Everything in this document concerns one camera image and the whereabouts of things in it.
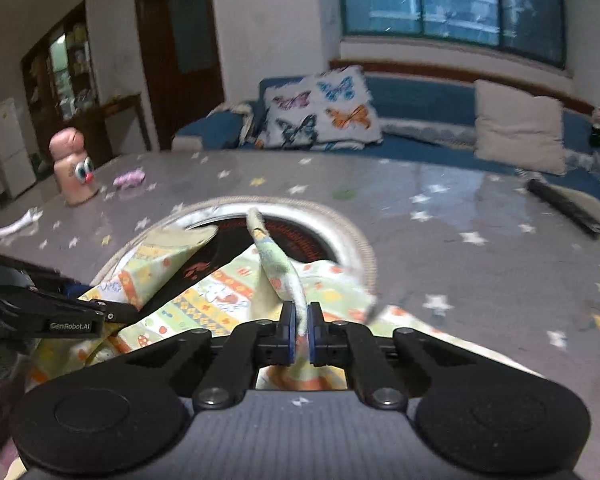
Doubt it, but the dark wood display cabinet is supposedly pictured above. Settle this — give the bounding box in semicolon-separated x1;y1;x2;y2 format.
20;2;152;166

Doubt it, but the round table induction cooker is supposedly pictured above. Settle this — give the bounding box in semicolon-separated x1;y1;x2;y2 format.
93;196;377;308

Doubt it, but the blue bench sofa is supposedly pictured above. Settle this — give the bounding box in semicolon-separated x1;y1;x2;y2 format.
172;75;600;200

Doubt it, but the patterned green children's garment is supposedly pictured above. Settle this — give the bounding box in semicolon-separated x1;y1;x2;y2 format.
26;206;546;394

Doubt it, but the striped blanket on sofa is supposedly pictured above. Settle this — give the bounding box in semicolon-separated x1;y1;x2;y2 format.
213;101;256;148

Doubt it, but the pink cartoon water bottle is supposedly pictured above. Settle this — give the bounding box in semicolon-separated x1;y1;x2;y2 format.
50;127;99;207

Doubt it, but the black long remote bar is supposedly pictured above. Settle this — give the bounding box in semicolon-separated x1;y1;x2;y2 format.
526;179;600;240

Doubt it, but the beige cushion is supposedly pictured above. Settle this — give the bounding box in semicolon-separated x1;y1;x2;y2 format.
475;80;566;176

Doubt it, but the white refrigerator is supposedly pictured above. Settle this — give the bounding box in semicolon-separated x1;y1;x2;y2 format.
0;98;36;198

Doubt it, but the small pink wrapped item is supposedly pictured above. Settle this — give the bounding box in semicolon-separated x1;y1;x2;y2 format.
114;168;146;191

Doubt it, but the white crumpled paper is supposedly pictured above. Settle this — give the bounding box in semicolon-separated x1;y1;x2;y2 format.
0;207;43;240

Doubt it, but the butterfly print pillow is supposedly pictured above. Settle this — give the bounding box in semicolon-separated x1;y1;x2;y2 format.
254;66;382;151

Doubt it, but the dark wooden door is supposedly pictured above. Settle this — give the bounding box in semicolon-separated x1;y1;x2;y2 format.
135;0;225;151

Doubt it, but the green framed window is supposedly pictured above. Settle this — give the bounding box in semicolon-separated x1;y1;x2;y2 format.
341;0;567;68

